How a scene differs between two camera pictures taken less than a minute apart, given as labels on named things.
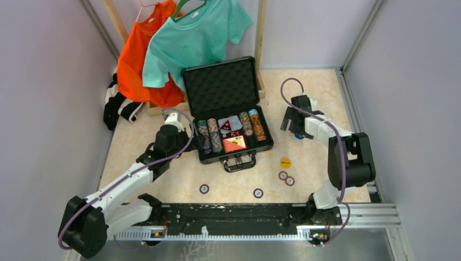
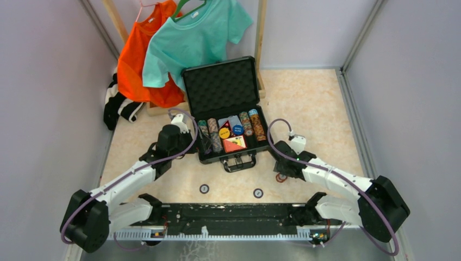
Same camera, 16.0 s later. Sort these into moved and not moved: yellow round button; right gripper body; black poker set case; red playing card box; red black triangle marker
Moved: yellow round button; right gripper body
Not moved: red black triangle marker; red playing card box; black poker set case
